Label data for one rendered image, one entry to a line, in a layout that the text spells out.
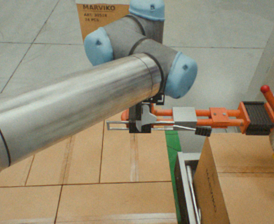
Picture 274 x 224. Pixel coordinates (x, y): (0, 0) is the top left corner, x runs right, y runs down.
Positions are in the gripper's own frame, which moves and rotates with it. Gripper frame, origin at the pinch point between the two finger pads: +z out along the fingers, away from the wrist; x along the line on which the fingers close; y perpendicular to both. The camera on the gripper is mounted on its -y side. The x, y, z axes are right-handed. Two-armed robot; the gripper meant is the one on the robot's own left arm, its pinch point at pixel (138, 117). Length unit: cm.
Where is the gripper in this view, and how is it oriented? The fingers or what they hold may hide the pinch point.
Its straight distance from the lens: 78.3
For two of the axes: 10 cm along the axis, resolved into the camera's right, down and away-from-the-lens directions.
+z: 0.1, 6.9, 7.2
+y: 10.0, 0.2, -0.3
